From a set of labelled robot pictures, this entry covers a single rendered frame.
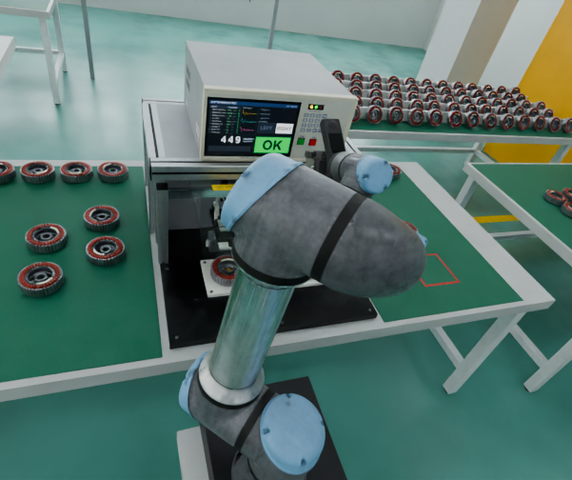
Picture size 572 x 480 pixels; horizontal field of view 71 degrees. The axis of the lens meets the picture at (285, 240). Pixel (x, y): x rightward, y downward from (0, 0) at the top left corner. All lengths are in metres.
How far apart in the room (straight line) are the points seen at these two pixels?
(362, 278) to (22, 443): 1.67
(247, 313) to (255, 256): 0.11
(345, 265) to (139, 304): 0.89
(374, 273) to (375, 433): 1.61
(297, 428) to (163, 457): 1.14
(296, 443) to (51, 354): 0.69
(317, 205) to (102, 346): 0.85
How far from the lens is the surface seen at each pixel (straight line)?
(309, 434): 0.74
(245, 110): 1.12
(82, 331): 1.21
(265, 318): 0.57
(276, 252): 0.47
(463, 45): 4.93
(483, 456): 2.22
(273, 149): 1.19
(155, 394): 1.94
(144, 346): 1.16
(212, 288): 1.24
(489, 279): 1.75
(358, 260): 0.43
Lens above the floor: 1.70
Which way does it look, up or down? 39 degrees down
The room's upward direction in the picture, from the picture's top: 14 degrees clockwise
